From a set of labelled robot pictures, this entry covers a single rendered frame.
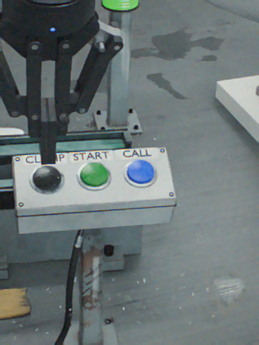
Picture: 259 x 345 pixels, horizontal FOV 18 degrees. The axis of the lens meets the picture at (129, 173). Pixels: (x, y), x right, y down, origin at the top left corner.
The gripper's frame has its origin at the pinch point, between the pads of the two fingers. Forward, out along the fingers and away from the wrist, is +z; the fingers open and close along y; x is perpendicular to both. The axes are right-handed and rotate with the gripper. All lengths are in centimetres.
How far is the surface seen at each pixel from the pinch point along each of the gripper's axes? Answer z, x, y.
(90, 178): 7.2, 0.8, -4.5
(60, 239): 35.7, -8.8, -2.7
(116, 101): 47, -42, -16
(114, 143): 32.5, -22.5, -11.9
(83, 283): 22.8, 5.1, -4.0
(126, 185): 8.0, 1.4, -8.3
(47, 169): 7.2, -0.6, -0.1
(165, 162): 8.0, -1.2, -13.0
